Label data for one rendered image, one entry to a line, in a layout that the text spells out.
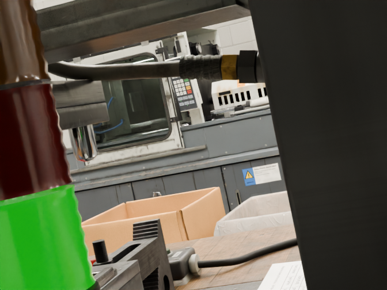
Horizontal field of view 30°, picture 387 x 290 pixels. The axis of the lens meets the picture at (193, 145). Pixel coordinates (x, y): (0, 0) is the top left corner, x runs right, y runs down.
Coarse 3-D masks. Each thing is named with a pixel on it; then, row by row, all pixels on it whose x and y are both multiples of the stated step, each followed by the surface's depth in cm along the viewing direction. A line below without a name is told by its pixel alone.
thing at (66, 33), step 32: (96, 0) 45; (128, 0) 44; (160, 0) 44; (192, 0) 43; (224, 0) 43; (64, 32) 46; (96, 32) 45; (128, 32) 45; (160, 32) 49; (64, 96) 53; (96, 96) 59; (64, 128) 52
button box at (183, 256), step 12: (288, 240) 93; (180, 252) 88; (192, 252) 89; (252, 252) 90; (264, 252) 91; (180, 264) 84; (192, 264) 86; (204, 264) 87; (216, 264) 86; (228, 264) 87; (180, 276) 84; (192, 276) 88
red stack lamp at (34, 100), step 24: (0, 96) 22; (24, 96) 23; (48, 96) 24; (0, 120) 22; (24, 120) 23; (48, 120) 23; (0, 144) 22; (24, 144) 23; (48, 144) 23; (0, 168) 22; (24, 168) 23; (48, 168) 23; (0, 192) 22; (24, 192) 22
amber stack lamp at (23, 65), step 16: (0, 0) 22; (16, 0) 23; (32, 0) 24; (0, 16) 22; (16, 16) 23; (32, 16) 24; (0, 32) 22; (16, 32) 23; (32, 32) 23; (0, 48) 22; (16, 48) 23; (32, 48) 23; (0, 64) 22; (16, 64) 23; (32, 64) 23; (0, 80) 22; (16, 80) 23; (32, 80) 23; (48, 80) 24
